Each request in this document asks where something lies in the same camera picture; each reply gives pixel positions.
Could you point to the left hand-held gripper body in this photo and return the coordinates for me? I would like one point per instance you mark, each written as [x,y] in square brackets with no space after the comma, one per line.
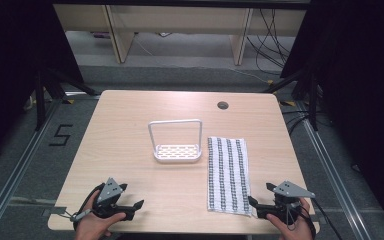
[109,192]

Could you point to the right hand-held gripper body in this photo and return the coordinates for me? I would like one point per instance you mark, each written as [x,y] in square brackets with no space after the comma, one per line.
[288,191]

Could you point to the striped white grey towel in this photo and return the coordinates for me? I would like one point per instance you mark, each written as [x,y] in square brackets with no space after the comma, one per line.
[228,173]

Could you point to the white rack with perforated tray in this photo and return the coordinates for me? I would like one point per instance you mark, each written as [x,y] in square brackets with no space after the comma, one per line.
[177,151]

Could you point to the person's left hand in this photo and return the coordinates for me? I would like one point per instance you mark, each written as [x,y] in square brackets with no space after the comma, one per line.
[93,226]

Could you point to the person's right hand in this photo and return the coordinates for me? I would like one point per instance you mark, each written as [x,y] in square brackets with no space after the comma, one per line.
[296,230]

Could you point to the yellow black hazard tape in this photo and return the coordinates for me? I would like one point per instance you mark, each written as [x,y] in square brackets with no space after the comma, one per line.
[287,103]
[68,101]

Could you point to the black metal stand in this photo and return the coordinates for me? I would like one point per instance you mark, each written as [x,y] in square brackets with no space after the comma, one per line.
[313,100]
[40,100]

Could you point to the black curtain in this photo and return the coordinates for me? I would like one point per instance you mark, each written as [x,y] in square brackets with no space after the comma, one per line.
[363,83]
[10,66]

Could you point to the beige wooden desk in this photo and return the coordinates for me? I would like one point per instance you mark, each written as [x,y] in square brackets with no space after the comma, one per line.
[180,16]

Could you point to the aluminium floor rail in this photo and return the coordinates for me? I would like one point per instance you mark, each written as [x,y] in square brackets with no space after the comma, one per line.
[333,173]
[16,173]

